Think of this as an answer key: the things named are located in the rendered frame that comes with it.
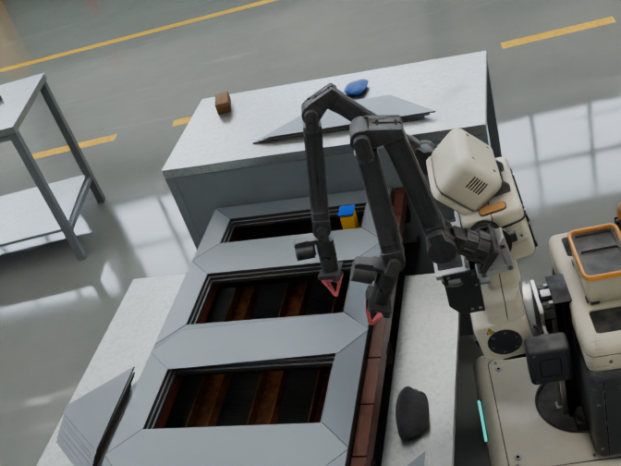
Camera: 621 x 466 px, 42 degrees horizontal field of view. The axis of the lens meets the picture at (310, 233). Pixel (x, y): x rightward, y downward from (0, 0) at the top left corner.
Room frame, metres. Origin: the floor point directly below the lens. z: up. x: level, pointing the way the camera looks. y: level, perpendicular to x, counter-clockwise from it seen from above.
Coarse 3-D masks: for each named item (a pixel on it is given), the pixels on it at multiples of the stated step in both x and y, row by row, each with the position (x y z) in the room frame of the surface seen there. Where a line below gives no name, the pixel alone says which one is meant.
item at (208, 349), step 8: (208, 328) 2.11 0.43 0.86; (216, 328) 2.10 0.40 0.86; (224, 328) 2.08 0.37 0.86; (208, 336) 2.07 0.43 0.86; (216, 336) 2.06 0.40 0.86; (200, 344) 2.05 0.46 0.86; (208, 344) 2.03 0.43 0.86; (216, 344) 2.02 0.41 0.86; (200, 352) 2.01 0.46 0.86; (208, 352) 1.99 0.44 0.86; (216, 352) 1.98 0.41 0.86; (200, 360) 1.97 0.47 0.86; (208, 360) 1.96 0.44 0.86
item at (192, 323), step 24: (264, 216) 2.68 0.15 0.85; (288, 216) 2.64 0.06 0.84; (336, 216) 2.56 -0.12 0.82; (312, 264) 2.27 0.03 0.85; (192, 312) 2.23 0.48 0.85; (168, 336) 2.14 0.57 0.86; (288, 360) 1.85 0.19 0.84; (312, 360) 1.82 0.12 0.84; (168, 384) 1.94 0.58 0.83; (360, 384) 1.66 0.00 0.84
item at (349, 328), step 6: (342, 318) 1.94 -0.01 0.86; (348, 318) 1.93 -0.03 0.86; (342, 324) 1.92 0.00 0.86; (348, 324) 1.91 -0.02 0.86; (354, 324) 1.90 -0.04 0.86; (342, 330) 1.89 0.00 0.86; (348, 330) 1.88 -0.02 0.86; (354, 330) 1.87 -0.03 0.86; (342, 336) 1.86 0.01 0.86; (348, 336) 1.85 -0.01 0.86; (354, 336) 1.84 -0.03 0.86; (342, 342) 1.83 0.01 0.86; (348, 342) 1.83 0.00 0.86; (342, 348) 1.81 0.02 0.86
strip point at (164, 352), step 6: (174, 336) 2.13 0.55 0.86; (168, 342) 2.11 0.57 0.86; (174, 342) 2.10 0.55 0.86; (156, 348) 2.10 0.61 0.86; (162, 348) 2.09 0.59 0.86; (168, 348) 2.08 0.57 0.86; (174, 348) 2.07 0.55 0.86; (156, 354) 2.07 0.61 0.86; (162, 354) 2.06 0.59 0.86; (168, 354) 2.05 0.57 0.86; (162, 360) 2.03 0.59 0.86; (168, 360) 2.02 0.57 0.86; (168, 366) 1.99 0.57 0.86
